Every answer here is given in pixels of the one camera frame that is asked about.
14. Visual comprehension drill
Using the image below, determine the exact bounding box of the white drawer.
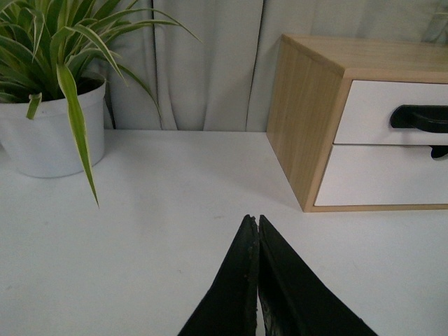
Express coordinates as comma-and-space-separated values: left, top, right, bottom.
315, 145, 447, 206
334, 80, 447, 146

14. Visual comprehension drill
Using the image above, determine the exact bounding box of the black drawer handle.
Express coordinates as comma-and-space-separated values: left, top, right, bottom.
430, 145, 448, 160
390, 105, 447, 134

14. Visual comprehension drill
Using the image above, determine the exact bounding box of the wooden drawer cabinet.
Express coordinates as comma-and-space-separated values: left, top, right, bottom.
267, 34, 447, 212

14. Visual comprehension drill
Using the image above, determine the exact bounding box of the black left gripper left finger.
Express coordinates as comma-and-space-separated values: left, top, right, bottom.
179, 215, 260, 336

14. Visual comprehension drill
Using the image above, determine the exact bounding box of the grey curtain backdrop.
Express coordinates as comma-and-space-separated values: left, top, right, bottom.
100, 0, 447, 132

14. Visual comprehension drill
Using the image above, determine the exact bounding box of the white plant pot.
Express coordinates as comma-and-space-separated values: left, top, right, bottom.
1, 79, 106, 178

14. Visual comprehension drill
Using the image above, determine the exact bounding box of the black lower drawer handle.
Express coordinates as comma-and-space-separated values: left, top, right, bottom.
430, 145, 448, 160

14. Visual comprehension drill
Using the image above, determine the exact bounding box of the black upper drawer handle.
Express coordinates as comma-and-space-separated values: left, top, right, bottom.
390, 105, 447, 134

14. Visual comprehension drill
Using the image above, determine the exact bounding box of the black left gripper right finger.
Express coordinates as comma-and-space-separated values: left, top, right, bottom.
258, 216, 376, 335

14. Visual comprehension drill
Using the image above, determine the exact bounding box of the green spider plant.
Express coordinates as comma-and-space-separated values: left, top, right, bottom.
1, 1, 185, 196

